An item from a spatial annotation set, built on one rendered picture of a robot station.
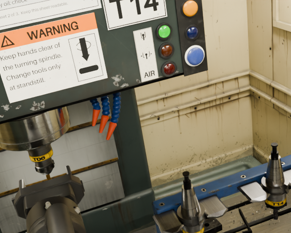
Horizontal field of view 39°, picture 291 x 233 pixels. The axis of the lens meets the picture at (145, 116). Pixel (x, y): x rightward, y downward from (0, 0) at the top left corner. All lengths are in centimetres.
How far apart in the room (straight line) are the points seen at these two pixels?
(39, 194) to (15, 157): 68
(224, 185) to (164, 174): 107
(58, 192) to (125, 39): 28
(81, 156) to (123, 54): 82
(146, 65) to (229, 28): 128
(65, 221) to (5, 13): 30
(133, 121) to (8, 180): 47
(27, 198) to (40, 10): 32
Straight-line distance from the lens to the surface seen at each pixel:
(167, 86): 187
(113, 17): 64
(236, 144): 218
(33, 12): 62
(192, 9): 68
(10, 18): 62
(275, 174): 100
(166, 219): 96
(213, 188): 101
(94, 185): 151
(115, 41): 65
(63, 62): 64
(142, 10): 65
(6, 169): 143
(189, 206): 93
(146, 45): 67
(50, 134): 83
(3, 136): 84
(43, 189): 74
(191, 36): 69
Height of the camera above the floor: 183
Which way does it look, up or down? 26 degrees down
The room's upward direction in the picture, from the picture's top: 10 degrees counter-clockwise
